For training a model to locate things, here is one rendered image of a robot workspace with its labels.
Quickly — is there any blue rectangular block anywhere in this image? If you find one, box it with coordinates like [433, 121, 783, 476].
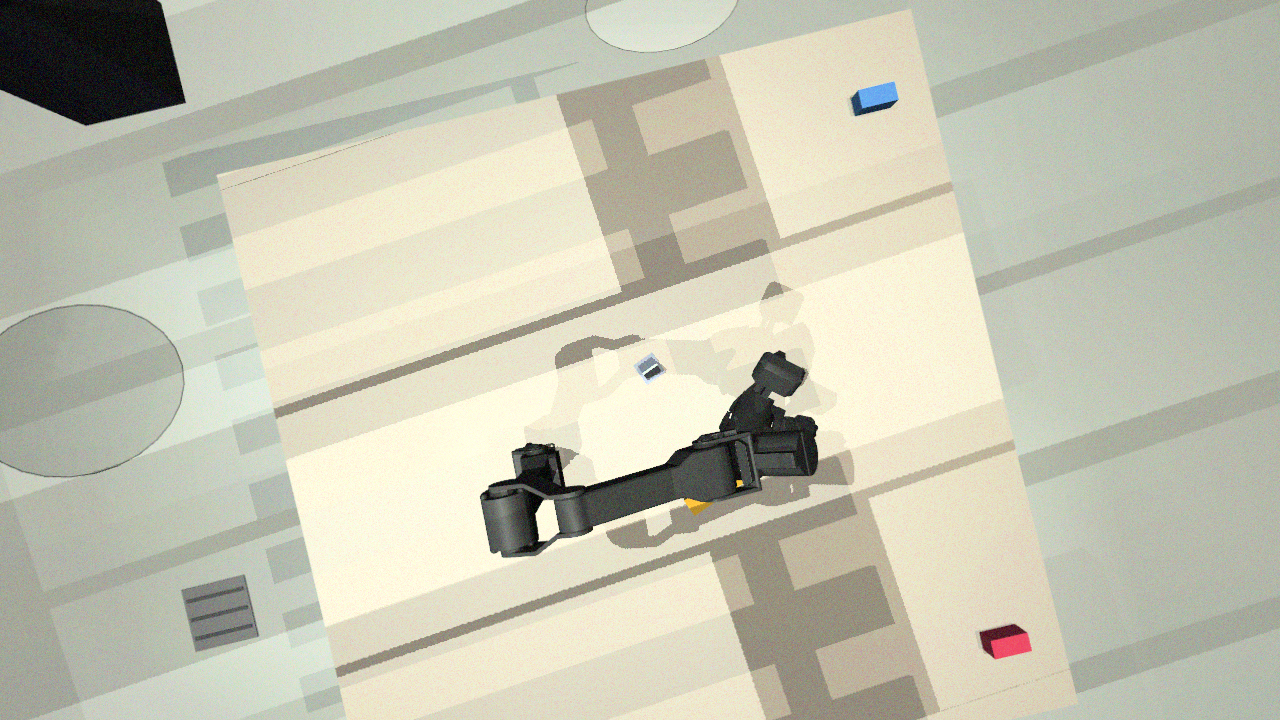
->
[851, 82, 899, 117]

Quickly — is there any yellow bar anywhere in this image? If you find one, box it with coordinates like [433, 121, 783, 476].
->
[684, 480, 742, 516]

